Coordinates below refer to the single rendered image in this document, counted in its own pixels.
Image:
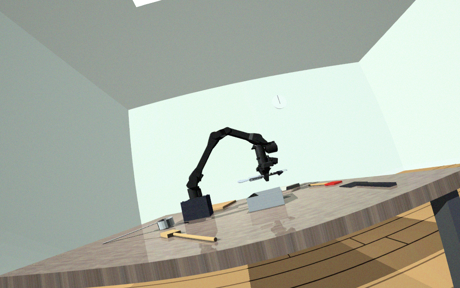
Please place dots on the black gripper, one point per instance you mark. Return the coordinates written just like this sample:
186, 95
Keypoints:
264, 166

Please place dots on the light wooden board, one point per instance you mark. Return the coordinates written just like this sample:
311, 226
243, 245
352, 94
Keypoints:
222, 205

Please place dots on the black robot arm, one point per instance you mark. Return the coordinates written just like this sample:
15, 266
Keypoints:
260, 145

